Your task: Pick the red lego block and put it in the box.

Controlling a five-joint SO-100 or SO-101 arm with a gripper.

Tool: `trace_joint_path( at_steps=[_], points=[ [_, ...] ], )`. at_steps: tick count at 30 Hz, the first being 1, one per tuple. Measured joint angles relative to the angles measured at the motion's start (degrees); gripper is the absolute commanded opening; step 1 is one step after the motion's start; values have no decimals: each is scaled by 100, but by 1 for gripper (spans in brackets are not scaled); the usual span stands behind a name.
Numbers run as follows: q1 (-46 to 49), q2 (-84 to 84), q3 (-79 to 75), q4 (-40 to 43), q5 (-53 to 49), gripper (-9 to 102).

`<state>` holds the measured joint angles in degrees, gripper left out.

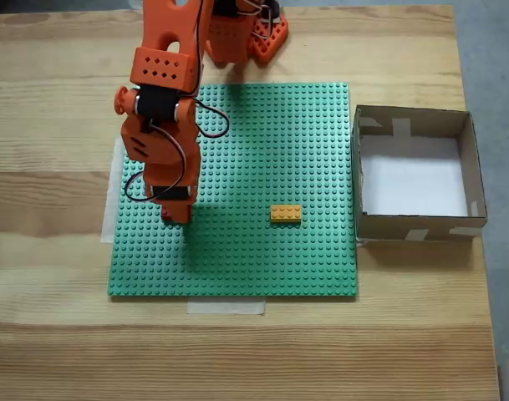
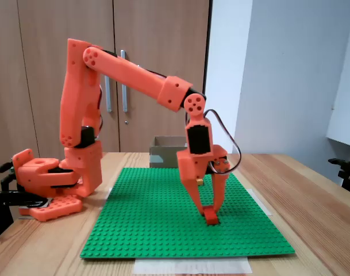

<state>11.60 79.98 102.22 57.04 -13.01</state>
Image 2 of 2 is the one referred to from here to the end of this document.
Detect masking tape strip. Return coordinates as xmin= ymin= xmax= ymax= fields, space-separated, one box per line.
xmin=247 ymin=188 xmax=272 ymax=216
xmin=98 ymin=186 xmax=114 ymax=210
xmin=133 ymin=256 xmax=252 ymax=275

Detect gripper servo cable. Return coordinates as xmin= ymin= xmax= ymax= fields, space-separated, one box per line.
xmin=203 ymin=109 xmax=241 ymax=175

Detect silver cabinet handle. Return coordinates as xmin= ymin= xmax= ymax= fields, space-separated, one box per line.
xmin=120 ymin=49 xmax=129 ymax=113
xmin=105 ymin=75 xmax=113 ymax=113

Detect green lego baseplate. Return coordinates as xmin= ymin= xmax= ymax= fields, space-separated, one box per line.
xmin=79 ymin=167 xmax=296 ymax=259

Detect cardboard box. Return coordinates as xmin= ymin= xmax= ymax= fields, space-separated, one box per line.
xmin=149 ymin=135 xmax=189 ymax=169

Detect wooden cabinet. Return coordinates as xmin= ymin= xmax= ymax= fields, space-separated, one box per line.
xmin=0 ymin=0 xmax=213 ymax=153

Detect red lego block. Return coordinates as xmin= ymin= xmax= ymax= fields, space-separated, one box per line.
xmin=202 ymin=204 xmax=221 ymax=225

